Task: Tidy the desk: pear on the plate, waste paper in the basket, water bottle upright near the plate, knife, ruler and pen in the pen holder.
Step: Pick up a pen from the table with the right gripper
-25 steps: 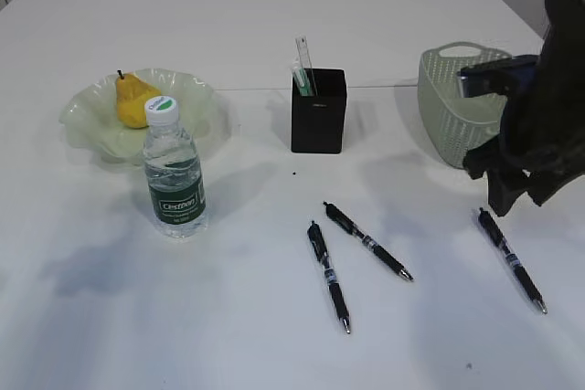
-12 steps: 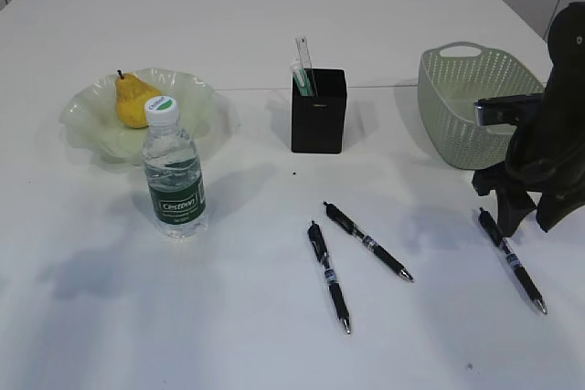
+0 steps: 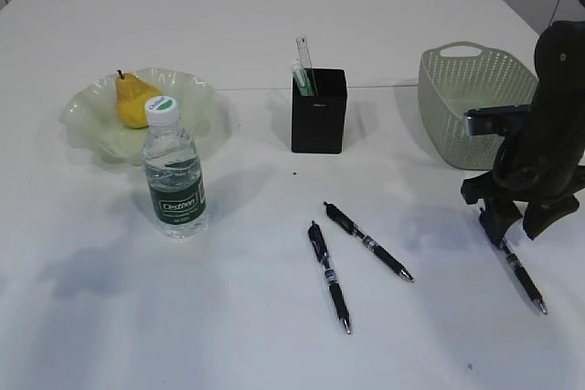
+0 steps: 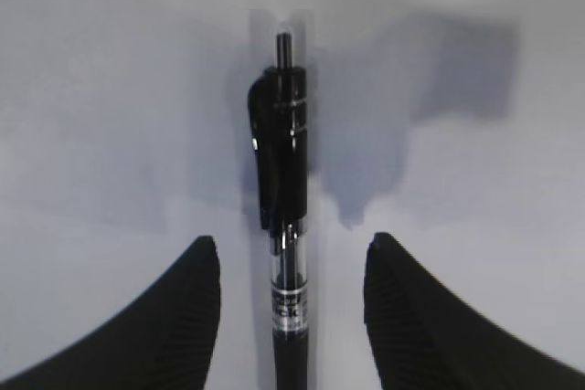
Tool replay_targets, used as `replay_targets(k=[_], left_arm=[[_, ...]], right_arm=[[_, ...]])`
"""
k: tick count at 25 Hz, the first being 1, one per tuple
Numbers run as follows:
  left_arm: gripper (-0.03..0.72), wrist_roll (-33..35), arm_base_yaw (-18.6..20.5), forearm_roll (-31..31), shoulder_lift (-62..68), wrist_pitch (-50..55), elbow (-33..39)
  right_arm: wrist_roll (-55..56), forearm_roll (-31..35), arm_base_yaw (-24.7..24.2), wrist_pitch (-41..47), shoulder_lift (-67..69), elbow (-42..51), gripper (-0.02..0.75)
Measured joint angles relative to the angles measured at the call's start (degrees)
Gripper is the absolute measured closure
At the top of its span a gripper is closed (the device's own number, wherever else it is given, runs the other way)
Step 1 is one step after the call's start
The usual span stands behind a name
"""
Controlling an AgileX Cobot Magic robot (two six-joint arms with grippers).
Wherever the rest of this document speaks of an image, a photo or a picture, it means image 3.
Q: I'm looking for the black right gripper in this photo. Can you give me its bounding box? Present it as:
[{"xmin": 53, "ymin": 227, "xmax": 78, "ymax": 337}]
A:
[{"xmin": 461, "ymin": 106, "xmax": 584, "ymax": 247}]

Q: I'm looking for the black gel pen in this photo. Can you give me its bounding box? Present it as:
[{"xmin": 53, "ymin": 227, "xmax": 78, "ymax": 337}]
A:
[
  {"xmin": 476, "ymin": 207, "xmax": 548, "ymax": 316},
  {"xmin": 324, "ymin": 202, "xmax": 415, "ymax": 283},
  {"xmin": 307, "ymin": 221, "xmax": 352, "ymax": 334}
]

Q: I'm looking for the clear plastic ruler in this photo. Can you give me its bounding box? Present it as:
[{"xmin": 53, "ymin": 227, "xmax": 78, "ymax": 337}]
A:
[{"xmin": 295, "ymin": 36, "xmax": 318, "ymax": 96}]

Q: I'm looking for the mint green utility knife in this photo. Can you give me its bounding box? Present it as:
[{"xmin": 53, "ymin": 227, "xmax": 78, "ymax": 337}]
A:
[{"xmin": 291, "ymin": 59, "xmax": 314, "ymax": 96}]

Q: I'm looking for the clear water bottle green label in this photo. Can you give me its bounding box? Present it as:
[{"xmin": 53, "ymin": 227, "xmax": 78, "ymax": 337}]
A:
[{"xmin": 143, "ymin": 96, "xmax": 207, "ymax": 238}]

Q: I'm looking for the yellow pear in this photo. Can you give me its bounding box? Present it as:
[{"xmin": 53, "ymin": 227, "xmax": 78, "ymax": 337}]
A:
[{"xmin": 116, "ymin": 69, "xmax": 163, "ymax": 129}]

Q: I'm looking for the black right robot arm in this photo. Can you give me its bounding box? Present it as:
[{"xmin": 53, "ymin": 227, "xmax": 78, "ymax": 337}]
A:
[{"xmin": 461, "ymin": 21, "xmax": 584, "ymax": 246}]

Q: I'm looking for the green woven plastic basket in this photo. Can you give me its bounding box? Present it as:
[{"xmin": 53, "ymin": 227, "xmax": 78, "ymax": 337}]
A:
[{"xmin": 418, "ymin": 41, "xmax": 537, "ymax": 171}]

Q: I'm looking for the black square pen holder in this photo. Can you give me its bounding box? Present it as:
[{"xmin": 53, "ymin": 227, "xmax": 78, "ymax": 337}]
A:
[{"xmin": 291, "ymin": 69, "xmax": 347, "ymax": 154}]

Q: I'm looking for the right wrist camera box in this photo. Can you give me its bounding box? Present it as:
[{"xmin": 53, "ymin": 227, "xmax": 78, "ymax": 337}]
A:
[{"xmin": 464, "ymin": 105, "xmax": 530, "ymax": 137}]

